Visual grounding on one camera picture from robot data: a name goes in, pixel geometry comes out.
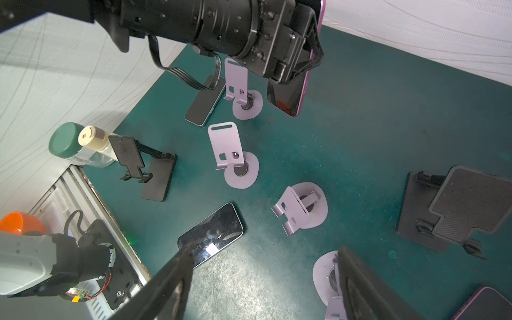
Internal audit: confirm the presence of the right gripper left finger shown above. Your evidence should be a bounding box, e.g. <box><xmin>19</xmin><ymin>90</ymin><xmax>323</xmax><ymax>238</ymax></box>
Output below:
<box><xmin>111</xmin><ymin>241</ymin><xmax>199</xmax><ymax>319</ymax></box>

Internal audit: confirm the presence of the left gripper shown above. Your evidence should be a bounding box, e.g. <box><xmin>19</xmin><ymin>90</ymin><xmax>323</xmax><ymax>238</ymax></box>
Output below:
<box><xmin>239</xmin><ymin>1</ymin><xmax>324</xmax><ymax>84</ymax></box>

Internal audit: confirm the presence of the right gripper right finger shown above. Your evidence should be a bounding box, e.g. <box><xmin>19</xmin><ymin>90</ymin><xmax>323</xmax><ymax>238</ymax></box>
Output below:
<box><xmin>337</xmin><ymin>246</ymin><xmax>423</xmax><ymax>319</ymax></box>

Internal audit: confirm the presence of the purple phone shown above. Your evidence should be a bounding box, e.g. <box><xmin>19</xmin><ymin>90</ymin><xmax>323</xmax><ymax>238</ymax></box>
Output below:
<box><xmin>451</xmin><ymin>286</ymin><xmax>511</xmax><ymax>320</ymax></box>
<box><xmin>267</xmin><ymin>1</ymin><xmax>326</xmax><ymax>117</ymax></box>

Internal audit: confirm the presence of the teal phone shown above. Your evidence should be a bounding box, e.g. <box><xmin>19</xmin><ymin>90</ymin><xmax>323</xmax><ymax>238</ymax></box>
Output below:
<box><xmin>185</xmin><ymin>77</ymin><xmax>225</xmax><ymax>127</ymax></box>
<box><xmin>177</xmin><ymin>203</ymin><xmax>244</xmax><ymax>269</ymax></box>

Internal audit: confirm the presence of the black stand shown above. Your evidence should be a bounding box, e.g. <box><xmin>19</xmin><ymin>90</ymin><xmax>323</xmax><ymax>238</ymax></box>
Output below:
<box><xmin>109</xmin><ymin>135</ymin><xmax>178</xmax><ymax>202</ymax></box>
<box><xmin>397</xmin><ymin>165</ymin><xmax>511</xmax><ymax>259</ymax></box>

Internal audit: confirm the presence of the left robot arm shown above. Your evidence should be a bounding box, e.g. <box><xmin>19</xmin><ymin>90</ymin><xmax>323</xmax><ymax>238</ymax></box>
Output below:
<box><xmin>1</xmin><ymin>1</ymin><xmax>323</xmax><ymax>297</ymax></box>

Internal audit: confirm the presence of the purple round stand front right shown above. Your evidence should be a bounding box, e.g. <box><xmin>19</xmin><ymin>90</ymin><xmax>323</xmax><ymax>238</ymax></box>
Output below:
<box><xmin>312</xmin><ymin>251</ymin><xmax>347</xmax><ymax>319</ymax></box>

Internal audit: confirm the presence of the purple round stand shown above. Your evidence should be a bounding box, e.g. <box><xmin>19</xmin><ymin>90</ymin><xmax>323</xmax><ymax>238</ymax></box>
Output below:
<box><xmin>271</xmin><ymin>182</ymin><xmax>329</xmax><ymax>236</ymax></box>
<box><xmin>207</xmin><ymin>121</ymin><xmax>259</xmax><ymax>189</ymax></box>
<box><xmin>312</xmin><ymin>251</ymin><xmax>347</xmax><ymax>319</ymax></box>
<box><xmin>224</xmin><ymin>57</ymin><xmax>263</xmax><ymax>121</ymax></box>

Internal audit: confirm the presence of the purple round stand back left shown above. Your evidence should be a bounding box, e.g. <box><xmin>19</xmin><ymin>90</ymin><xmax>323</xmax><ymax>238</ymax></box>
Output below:
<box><xmin>224</xmin><ymin>57</ymin><xmax>263</xmax><ymax>121</ymax></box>

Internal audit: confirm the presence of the purple round stand centre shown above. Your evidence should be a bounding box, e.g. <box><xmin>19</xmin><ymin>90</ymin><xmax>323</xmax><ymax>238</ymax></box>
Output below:
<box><xmin>271</xmin><ymin>182</ymin><xmax>329</xmax><ymax>236</ymax></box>

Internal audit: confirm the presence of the purple round stand middle left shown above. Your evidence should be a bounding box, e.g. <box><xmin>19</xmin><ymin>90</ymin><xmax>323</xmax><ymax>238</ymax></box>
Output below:
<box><xmin>207</xmin><ymin>121</ymin><xmax>259</xmax><ymax>189</ymax></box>

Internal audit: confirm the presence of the green table mat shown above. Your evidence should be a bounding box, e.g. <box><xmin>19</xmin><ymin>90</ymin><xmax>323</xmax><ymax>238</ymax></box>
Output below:
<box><xmin>85</xmin><ymin>27</ymin><xmax>511</xmax><ymax>319</ymax></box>

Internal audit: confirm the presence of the orange plastic bowl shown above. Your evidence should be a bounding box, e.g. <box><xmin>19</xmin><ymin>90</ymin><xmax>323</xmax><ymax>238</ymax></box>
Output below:
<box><xmin>1</xmin><ymin>211</ymin><xmax>46</xmax><ymax>235</ymax></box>

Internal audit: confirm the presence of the white bottle beige cap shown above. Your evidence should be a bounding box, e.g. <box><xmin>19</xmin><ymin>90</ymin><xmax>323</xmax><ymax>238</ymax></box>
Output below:
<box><xmin>78</xmin><ymin>125</ymin><xmax>118</xmax><ymax>161</ymax></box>

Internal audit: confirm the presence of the green cap clear jar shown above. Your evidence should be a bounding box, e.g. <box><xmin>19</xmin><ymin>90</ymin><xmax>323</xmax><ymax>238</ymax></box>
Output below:
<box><xmin>48</xmin><ymin>122</ymin><xmax>114</xmax><ymax>168</ymax></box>

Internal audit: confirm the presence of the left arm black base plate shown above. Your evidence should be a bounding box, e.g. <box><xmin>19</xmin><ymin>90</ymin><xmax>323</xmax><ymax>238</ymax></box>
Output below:
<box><xmin>78</xmin><ymin>219</ymin><xmax>139</xmax><ymax>311</ymax></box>

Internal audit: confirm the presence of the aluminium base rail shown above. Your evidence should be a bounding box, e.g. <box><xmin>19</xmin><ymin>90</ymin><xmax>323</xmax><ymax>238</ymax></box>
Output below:
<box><xmin>29</xmin><ymin>165</ymin><xmax>151</xmax><ymax>319</ymax></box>

